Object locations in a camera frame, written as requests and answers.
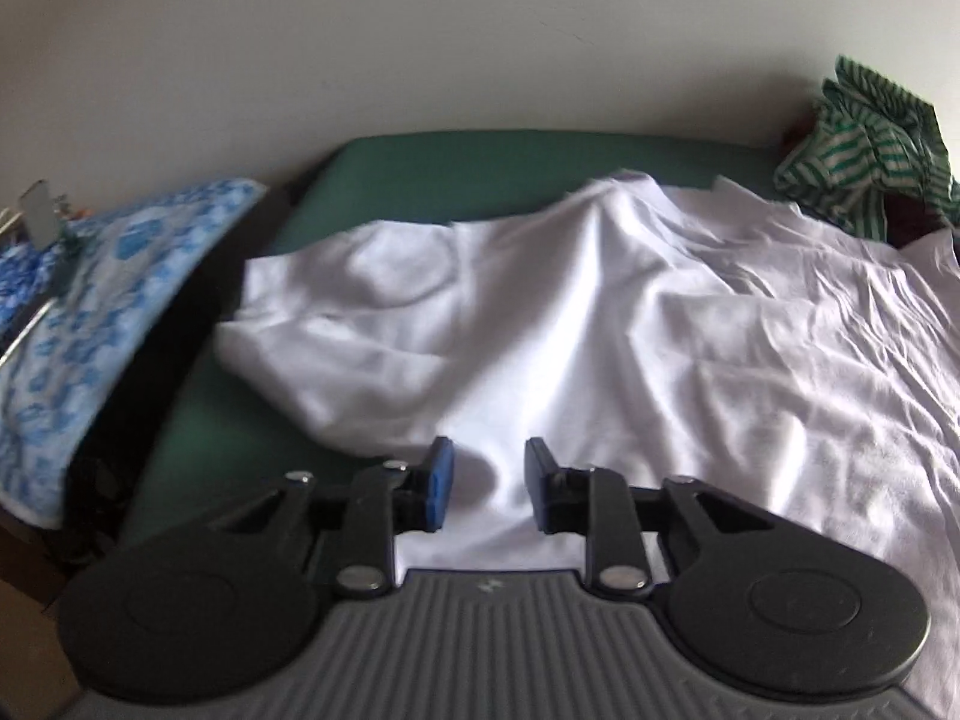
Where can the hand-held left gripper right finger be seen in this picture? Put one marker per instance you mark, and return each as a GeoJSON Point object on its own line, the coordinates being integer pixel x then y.
{"type": "Point", "coordinates": [536, 480]}

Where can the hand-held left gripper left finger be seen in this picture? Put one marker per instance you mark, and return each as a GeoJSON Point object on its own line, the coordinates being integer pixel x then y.
{"type": "Point", "coordinates": [441, 480]}

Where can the white shirt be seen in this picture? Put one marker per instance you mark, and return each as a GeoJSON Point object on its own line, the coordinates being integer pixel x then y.
{"type": "Point", "coordinates": [637, 315]}

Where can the green table cloth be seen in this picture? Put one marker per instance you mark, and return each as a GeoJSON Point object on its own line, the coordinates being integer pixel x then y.
{"type": "Point", "coordinates": [487, 157]}

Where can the blue patterned cloth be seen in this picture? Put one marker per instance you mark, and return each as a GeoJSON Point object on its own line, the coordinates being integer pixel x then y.
{"type": "Point", "coordinates": [112, 292]}

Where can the silver metal strip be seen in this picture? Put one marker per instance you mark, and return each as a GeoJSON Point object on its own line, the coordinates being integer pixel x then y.
{"type": "Point", "coordinates": [30, 326]}

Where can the brown cardboard box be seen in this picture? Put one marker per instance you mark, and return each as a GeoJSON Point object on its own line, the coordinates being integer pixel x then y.
{"type": "Point", "coordinates": [26, 637]}

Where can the green striped garment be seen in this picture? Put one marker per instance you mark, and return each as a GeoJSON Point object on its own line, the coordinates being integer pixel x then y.
{"type": "Point", "coordinates": [847, 157]}

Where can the small grey rectangular object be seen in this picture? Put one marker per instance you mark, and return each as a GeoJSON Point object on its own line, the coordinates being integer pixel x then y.
{"type": "Point", "coordinates": [39, 214]}

